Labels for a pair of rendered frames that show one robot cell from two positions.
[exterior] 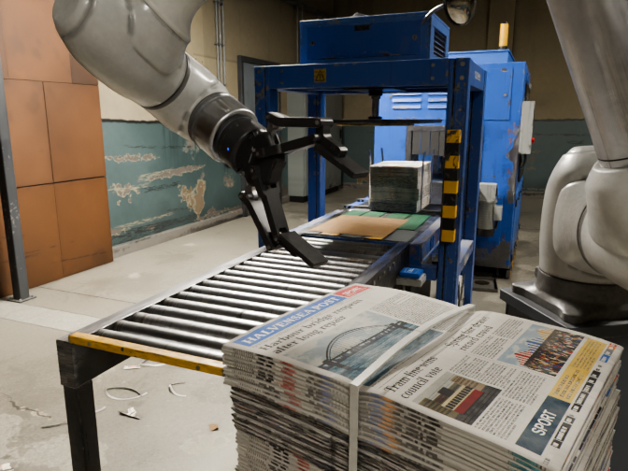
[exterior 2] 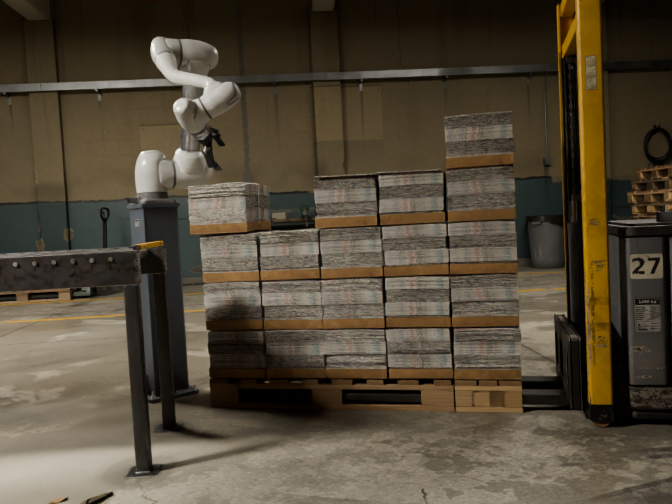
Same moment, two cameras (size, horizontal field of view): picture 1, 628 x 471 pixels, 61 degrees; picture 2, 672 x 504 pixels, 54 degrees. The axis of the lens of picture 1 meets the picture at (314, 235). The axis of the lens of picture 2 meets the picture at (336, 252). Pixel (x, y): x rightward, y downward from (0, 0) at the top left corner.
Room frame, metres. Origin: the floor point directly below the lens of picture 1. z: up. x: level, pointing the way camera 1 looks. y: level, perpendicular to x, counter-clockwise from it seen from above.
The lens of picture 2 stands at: (1.61, 3.01, 0.88)
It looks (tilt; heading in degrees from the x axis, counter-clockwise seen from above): 3 degrees down; 243
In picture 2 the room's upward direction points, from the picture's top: 3 degrees counter-clockwise
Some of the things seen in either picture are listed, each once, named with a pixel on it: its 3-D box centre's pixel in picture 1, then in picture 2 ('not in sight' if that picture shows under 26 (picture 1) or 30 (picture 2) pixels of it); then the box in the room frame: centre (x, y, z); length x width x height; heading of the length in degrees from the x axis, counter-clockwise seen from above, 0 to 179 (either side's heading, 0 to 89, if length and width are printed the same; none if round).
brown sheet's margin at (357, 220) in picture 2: not in sight; (353, 221); (0.10, 0.25, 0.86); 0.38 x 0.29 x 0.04; 51
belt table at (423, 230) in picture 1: (372, 233); not in sight; (2.63, -0.30, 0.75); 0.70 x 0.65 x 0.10; 157
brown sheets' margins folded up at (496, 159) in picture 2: not in sight; (483, 264); (-0.35, 0.63, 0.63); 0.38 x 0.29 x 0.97; 50
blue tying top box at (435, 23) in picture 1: (376, 47); not in sight; (2.63, -0.30, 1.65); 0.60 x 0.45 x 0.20; 67
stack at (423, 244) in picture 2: not in sight; (332, 313); (0.20, 0.16, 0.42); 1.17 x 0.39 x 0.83; 140
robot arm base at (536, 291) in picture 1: (577, 283); (148, 198); (0.91, -0.47, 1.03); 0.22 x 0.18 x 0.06; 11
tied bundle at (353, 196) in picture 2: not in sight; (352, 202); (0.10, 0.25, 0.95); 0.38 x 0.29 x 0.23; 51
